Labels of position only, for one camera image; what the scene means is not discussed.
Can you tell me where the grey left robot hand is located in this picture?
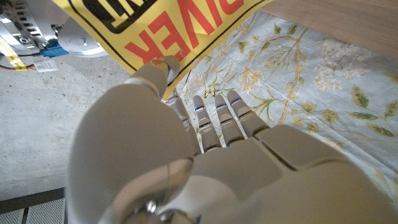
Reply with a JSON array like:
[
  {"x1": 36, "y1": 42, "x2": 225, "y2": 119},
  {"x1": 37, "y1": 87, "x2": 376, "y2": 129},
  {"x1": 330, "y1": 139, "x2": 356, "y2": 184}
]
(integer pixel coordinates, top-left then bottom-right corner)
[{"x1": 67, "y1": 55, "x2": 398, "y2": 224}]

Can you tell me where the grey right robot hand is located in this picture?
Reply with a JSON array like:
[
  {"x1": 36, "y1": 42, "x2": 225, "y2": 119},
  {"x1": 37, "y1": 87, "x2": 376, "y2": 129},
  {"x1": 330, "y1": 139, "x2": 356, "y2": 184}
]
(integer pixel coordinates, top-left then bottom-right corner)
[{"x1": 0, "y1": 0, "x2": 63, "y2": 55}]

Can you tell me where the yellow new driver bumper sticker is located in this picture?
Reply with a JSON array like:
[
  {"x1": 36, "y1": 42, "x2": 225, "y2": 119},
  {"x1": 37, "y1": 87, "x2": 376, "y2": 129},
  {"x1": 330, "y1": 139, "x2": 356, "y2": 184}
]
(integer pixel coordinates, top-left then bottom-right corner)
[{"x1": 51, "y1": 0, "x2": 274, "y2": 100}]

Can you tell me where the floral backdrop cloth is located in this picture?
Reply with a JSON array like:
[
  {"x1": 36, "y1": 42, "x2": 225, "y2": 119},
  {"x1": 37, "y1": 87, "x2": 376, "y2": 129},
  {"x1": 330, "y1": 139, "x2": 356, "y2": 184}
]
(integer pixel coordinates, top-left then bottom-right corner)
[{"x1": 172, "y1": 11, "x2": 398, "y2": 205}]

